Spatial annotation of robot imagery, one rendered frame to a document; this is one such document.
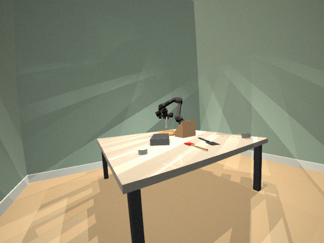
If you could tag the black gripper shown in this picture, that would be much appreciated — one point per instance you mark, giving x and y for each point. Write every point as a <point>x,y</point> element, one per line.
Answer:
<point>166,115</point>

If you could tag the grey short cylinder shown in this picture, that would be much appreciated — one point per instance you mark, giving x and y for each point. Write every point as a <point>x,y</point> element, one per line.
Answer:
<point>142,151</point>

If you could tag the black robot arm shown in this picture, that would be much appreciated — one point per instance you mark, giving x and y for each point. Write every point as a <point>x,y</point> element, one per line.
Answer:
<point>163,110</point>

